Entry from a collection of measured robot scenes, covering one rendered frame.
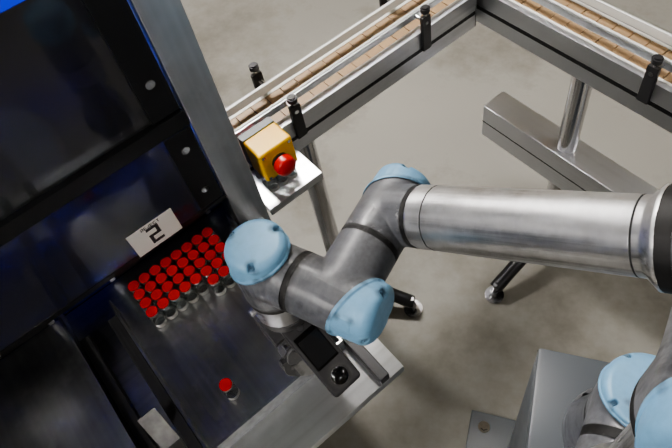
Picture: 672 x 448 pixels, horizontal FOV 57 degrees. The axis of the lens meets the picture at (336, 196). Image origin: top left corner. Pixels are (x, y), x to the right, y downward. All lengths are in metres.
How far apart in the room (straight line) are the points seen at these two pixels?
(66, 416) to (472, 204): 0.77
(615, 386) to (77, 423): 0.81
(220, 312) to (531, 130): 0.99
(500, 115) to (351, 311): 1.17
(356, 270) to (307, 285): 0.06
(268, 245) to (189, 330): 0.46
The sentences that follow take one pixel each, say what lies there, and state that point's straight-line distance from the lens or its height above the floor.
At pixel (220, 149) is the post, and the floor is 1.10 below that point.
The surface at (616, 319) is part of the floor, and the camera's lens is 2.09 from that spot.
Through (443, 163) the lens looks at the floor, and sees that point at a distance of 2.35.
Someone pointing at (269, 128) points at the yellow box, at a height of 1.03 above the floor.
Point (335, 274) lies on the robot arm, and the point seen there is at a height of 1.25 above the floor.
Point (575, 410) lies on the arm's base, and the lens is 1.07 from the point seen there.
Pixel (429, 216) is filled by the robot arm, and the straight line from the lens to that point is 0.68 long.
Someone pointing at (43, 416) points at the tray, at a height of 0.88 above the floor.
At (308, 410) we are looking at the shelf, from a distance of 1.02.
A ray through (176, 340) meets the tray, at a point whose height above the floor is 0.88.
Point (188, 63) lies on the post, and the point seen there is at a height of 1.28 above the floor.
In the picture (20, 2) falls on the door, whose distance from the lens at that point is 0.80.
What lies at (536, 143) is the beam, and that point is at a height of 0.54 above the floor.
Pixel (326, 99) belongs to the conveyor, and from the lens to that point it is 1.30.
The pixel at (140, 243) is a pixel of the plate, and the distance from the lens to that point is 1.08.
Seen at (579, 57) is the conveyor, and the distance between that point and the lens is 1.42.
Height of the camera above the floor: 1.84
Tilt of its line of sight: 53 degrees down
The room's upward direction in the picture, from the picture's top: 14 degrees counter-clockwise
